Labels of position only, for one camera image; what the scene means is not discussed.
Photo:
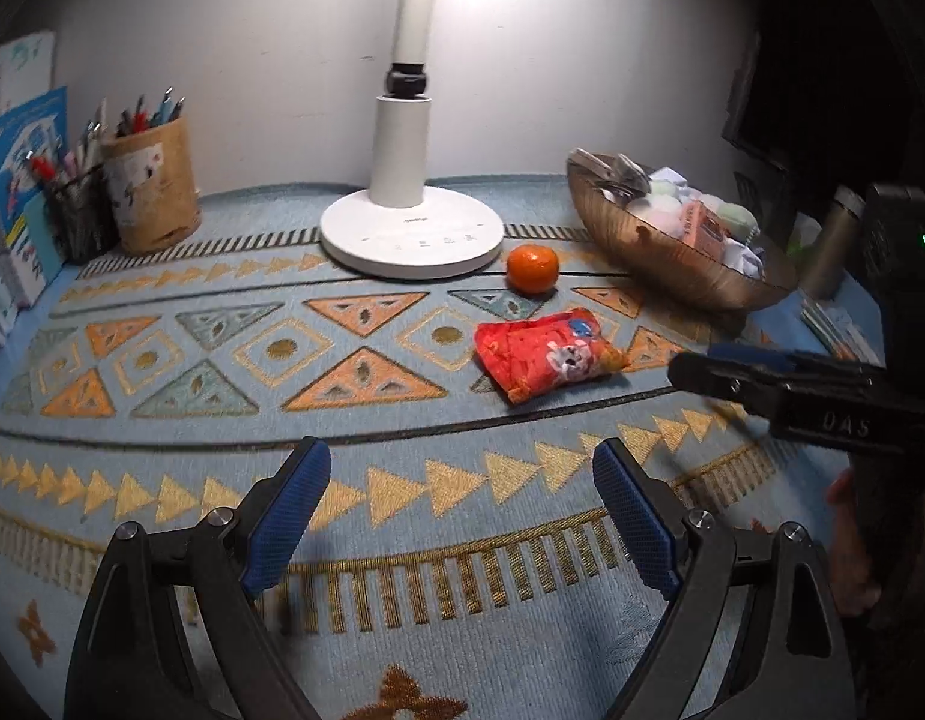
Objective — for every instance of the person's right hand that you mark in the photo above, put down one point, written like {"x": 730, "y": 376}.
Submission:
{"x": 849, "y": 568}

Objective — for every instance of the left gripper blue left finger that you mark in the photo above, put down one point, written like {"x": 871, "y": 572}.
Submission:
{"x": 276, "y": 512}

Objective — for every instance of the white desk lamp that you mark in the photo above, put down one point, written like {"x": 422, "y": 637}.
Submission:
{"x": 400, "y": 227}

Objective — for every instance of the orange mandarin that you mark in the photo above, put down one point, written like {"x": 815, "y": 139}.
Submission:
{"x": 532, "y": 269}

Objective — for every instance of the stack of notebooks right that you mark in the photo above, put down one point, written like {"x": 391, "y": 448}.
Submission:
{"x": 841, "y": 337}

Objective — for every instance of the grey thermos bottle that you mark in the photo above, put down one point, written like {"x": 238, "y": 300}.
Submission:
{"x": 824, "y": 267}

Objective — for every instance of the plaid fabric bow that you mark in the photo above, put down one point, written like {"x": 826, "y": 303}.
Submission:
{"x": 619, "y": 174}

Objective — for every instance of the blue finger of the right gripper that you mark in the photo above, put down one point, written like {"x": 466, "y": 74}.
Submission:
{"x": 749, "y": 359}
{"x": 760, "y": 393}

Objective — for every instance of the red snack bag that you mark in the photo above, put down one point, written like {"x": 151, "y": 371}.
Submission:
{"x": 531, "y": 358}

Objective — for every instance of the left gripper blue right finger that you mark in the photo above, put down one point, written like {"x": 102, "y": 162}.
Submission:
{"x": 644, "y": 513}

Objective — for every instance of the black mesh pen cup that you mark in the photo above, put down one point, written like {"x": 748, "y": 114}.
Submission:
{"x": 83, "y": 213}

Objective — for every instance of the paper pile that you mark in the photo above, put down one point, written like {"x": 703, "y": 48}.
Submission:
{"x": 738, "y": 257}

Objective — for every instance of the pastel dango plush large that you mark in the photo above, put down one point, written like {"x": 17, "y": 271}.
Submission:
{"x": 661, "y": 208}

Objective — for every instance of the bamboo pen holder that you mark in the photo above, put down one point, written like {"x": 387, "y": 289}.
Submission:
{"x": 151, "y": 186}

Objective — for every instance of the black monitor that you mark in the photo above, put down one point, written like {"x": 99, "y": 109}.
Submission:
{"x": 834, "y": 86}

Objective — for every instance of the green tissue pack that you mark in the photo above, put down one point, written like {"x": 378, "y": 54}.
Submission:
{"x": 805, "y": 232}

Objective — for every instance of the patterned blue woven mat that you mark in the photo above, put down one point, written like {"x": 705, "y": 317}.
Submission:
{"x": 460, "y": 557}

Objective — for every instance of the pastel dango plush small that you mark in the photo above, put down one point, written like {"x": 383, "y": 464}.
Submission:
{"x": 738, "y": 221}

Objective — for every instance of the white cover book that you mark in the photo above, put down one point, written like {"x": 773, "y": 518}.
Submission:
{"x": 25, "y": 74}

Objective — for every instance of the blue cover book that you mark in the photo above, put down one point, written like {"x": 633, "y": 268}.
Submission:
{"x": 29, "y": 256}

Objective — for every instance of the paper ball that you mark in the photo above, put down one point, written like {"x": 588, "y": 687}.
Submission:
{"x": 669, "y": 175}

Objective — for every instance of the amber ribbed glass bowl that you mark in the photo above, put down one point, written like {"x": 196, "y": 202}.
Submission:
{"x": 686, "y": 273}

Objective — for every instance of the pink card box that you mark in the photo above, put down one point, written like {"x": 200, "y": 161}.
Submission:
{"x": 702, "y": 231}

